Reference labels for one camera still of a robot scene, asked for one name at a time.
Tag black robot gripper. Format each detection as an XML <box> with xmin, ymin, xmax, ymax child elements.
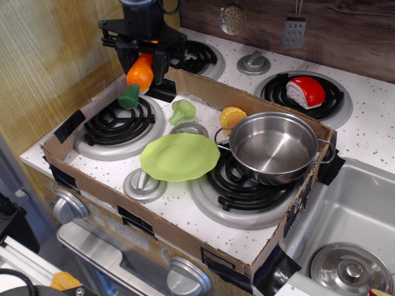
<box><xmin>99</xmin><ymin>1</ymin><xmax>187</xmax><ymax>85</ymax></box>

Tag orange toy carrot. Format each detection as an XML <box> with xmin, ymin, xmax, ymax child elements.
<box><xmin>117</xmin><ymin>53</ymin><xmax>154</xmax><ymax>110</ymax></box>

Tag light green plastic plate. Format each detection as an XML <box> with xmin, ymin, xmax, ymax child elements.
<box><xmin>139</xmin><ymin>133</ymin><xmax>220</xmax><ymax>182</ymax></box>

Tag back left black burner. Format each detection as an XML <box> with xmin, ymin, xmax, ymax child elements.
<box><xmin>170</xmin><ymin>40</ymin><xmax>225</xmax><ymax>80</ymax></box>

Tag black burner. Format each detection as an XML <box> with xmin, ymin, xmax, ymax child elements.
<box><xmin>170</xmin><ymin>40</ymin><xmax>225</xmax><ymax>80</ymax></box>
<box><xmin>190</xmin><ymin>141</ymin><xmax>302</xmax><ymax>230</ymax></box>
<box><xmin>74</xmin><ymin>96</ymin><xmax>165</xmax><ymax>162</ymax></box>
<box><xmin>254</xmin><ymin>71</ymin><xmax>353</xmax><ymax>129</ymax></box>

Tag green toy broccoli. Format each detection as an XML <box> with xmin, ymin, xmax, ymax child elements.
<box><xmin>168</xmin><ymin>99</ymin><xmax>196</xmax><ymax>126</ymax></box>

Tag front left black burner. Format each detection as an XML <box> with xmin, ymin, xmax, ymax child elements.
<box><xmin>74</xmin><ymin>96</ymin><xmax>165</xmax><ymax>162</ymax></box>

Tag middle silver stovetop knob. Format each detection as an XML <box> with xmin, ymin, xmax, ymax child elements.
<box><xmin>170</xmin><ymin>122</ymin><xmax>209</xmax><ymax>138</ymax></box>

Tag silver stovetop knob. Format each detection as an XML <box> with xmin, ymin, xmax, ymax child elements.
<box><xmin>170</xmin><ymin>122</ymin><xmax>209</xmax><ymax>138</ymax></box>
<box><xmin>123</xmin><ymin>168</ymin><xmax>167</xmax><ymax>204</ymax></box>
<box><xmin>237</xmin><ymin>51</ymin><xmax>271</xmax><ymax>76</ymax></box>

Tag silver hanging skimmer ladle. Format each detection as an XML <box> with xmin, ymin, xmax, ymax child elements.
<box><xmin>218</xmin><ymin>1</ymin><xmax>246</xmax><ymax>36</ymax></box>

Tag yellow toy corn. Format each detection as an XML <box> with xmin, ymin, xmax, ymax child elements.
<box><xmin>220</xmin><ymin>107</ymin><xmax>247</xmax><ymax>128</ymax></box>

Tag back silver stovetop knob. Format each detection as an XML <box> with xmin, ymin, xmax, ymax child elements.
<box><xmin>237</xmin><ymin>51</ymin><xmax>271</xmax><ymax>76</ymax></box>

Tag front silver stovetop knob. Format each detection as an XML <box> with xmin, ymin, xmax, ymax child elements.
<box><xmin>123</xmin><ymin>168</ymin><xmax>167</xmax><ymax>204</ymax></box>

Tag grey hanging spatula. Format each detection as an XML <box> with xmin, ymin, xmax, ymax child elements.
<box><xmin>281</xmin><ymin>0</ymin><xmax>306</xmax><ymax>50</ymax></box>

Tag stainless steel pot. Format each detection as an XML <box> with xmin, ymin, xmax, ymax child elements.
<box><xmin>214</xmin><ymin>112</ymin><xmax>336</xmax><ymax>186</ymax></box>

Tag brown cardboard fence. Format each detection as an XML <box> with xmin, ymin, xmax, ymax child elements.
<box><xmin>42</xmin><ymin>76</ymin><xmax>336</xmax><ymax>295</ymax></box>

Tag front right black burner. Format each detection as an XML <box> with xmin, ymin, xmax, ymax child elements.
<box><xmin>190</xmin><ymin>141</ymin><xmax>302</xmax><ymax>230</ymax></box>

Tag red white toy cheese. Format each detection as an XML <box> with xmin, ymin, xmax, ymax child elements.
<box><xmin>286</xmin><ymin>76</ymin><xmax>326</xmax><ymax>110</ymax></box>

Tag left silver oven knob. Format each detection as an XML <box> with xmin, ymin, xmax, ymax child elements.
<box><xmin>52</xmin><ymin>189</ymin><xmax>89</xmax><ymax>224</ymax></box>

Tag silver oven knob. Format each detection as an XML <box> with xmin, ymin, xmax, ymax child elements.
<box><xmin>52</xmin><ymin>189</ymin><xmax>89</xmax><ymax>224</ymax></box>
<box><xmin>167</xmin><ymin>256</ymin><xmax>212</xmax><ymax>296</ymax></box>

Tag back right black burner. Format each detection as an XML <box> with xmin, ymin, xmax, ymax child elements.
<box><xmin>254</xmin><ymin>71</ymin><xmax>353</xmax><ymax>129</ymax></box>

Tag right silver oven knob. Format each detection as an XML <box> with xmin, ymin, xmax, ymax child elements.
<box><xmin>167</xmin><ymin>256</ymin><xmax>212</xmax><ymax>296</ymax></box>

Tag yellow sponge piece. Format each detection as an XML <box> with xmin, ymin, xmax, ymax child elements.
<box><xmin>49</xmin><ymin>271</ymin><xmax>81</xmax><ymax>291</ymax></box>

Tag grey metal sink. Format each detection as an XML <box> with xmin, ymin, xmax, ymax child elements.
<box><xmin>280</xmin><ymin>158</ymin><xmax>394</xmax><ymax>295</ymax></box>

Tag silver pot lid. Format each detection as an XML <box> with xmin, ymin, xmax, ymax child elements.
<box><xmin>307</xmin><ymin>243</ymin><xmax>394</xmax><ymax>295</ymax></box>

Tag silver oven door handle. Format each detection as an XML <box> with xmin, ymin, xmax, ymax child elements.
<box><xmin>56</xmin><ymin>222</ymin><xmax>149</xmax><ymax>296</ymax></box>

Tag black cable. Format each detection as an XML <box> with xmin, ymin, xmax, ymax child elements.
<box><xmin>0</xmin><ymin>268</ymin><xmax>38</xmax><ymax>296</ymax></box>

